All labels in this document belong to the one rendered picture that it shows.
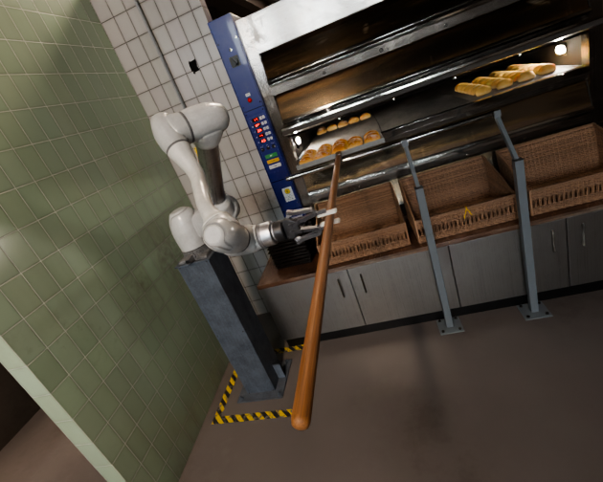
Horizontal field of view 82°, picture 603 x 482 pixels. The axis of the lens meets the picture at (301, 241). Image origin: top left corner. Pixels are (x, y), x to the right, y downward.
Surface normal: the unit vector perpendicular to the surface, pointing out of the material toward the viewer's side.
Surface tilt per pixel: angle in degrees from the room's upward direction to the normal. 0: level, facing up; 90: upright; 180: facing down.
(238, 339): 90
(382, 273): 90
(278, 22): 90
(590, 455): 0
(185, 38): 90
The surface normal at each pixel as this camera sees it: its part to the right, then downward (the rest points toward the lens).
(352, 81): -0.24, 0.11
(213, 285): -0.15, 0.44
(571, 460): -0.33, -0.87
